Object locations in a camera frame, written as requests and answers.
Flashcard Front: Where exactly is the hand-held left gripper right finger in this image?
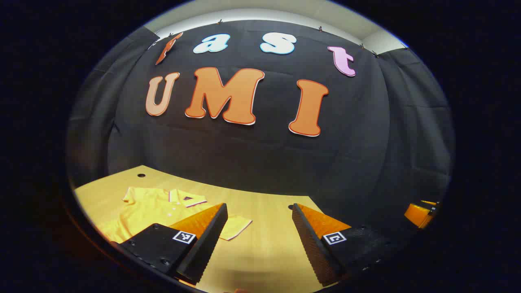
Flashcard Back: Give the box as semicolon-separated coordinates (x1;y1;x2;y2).
291;203;403;287

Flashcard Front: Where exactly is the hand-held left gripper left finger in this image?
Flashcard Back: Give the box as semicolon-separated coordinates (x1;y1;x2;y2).
110;202;229;284

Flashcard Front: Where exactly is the orange T-shirt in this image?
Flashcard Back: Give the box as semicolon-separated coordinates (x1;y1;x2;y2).
98;186;253;244

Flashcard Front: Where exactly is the black backdrop cloth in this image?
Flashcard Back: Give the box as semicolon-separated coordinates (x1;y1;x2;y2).
67;20;455;245

